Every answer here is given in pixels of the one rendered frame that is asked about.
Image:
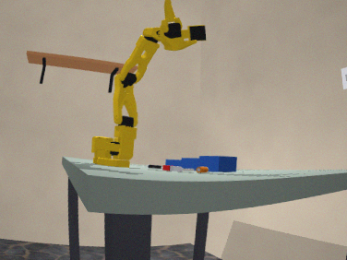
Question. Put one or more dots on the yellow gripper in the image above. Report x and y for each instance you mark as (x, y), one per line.
(172, 37)

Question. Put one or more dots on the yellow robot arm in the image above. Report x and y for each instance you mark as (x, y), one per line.
(124, 132)

